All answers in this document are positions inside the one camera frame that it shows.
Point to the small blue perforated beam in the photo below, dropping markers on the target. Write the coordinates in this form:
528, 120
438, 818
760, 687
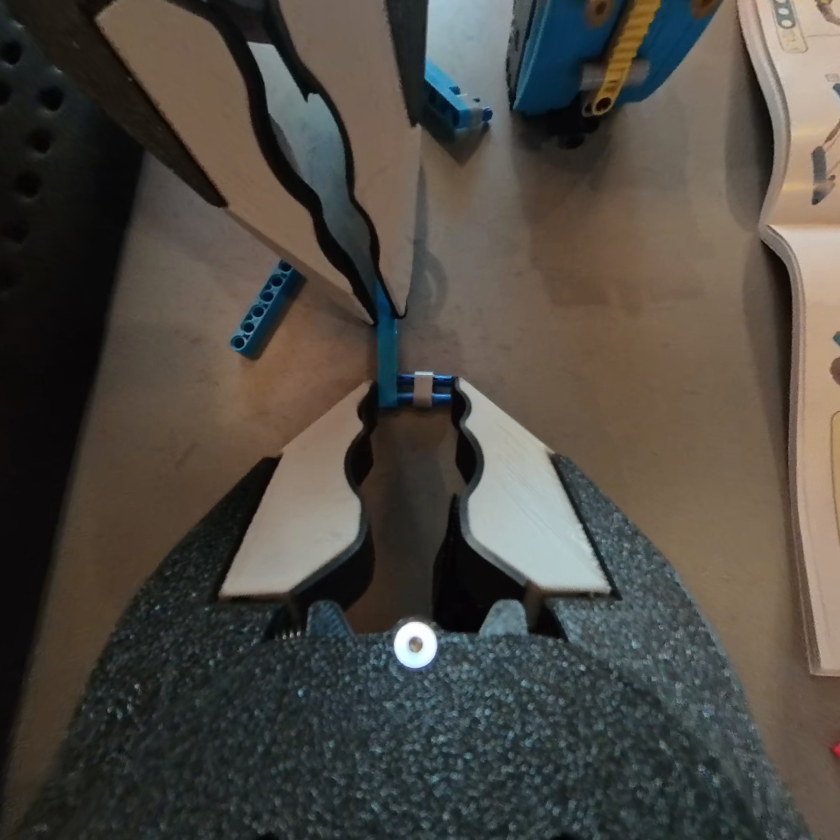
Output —
266, 312

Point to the small pale bush piece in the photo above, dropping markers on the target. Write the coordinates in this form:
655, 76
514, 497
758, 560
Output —
425, 388

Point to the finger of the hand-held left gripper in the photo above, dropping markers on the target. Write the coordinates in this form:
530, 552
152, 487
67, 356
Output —
374, 98
197, 111

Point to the thick teal perforated beam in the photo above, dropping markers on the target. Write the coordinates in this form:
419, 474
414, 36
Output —
388, 361

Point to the blue toy robot model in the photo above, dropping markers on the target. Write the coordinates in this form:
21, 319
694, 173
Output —
590, 59

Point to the black perforated office chair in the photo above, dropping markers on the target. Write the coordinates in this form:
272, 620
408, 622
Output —
52, 328

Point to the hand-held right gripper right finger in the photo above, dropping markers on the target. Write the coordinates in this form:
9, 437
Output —
531, 525

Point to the instruction booklet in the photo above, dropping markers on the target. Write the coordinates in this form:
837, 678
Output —
814, 328

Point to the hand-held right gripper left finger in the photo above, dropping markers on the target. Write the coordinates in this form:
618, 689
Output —
295, 525

